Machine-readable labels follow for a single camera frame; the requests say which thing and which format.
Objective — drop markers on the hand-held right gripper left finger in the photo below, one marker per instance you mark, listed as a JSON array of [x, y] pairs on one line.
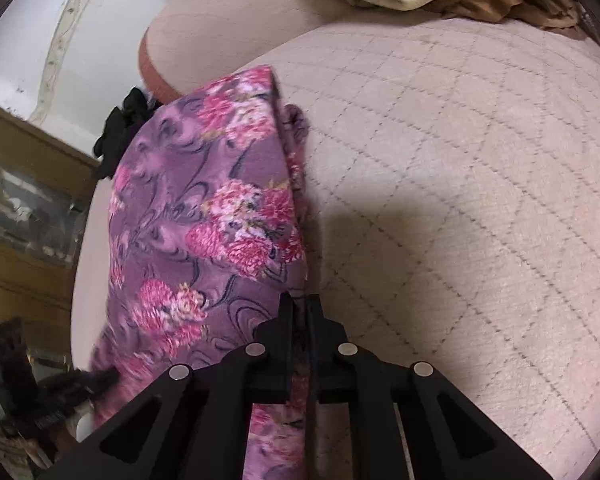
[[285, 340]]

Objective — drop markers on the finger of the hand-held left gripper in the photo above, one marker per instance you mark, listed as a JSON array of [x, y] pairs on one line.
[[87, 381]]

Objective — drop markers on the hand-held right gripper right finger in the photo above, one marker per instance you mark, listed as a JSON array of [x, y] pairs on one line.
[[316, 345]]

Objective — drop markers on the purple floral shirt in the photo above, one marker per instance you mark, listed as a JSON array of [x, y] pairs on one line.
[[195, 220]]

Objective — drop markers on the wooden door with glass panels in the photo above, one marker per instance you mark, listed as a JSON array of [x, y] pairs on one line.
[[25, 240]]

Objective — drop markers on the pink quilted mattress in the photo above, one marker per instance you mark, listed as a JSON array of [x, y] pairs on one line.
[[455, 210]]

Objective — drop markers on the black cloth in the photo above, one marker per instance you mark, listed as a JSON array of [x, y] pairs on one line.
[[117, 130]]

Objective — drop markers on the pink bolster cushion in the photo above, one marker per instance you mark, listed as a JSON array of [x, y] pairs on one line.
[[240, 30]]

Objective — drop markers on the brown cloth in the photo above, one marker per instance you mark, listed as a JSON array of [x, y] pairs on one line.
[[520, 5]]

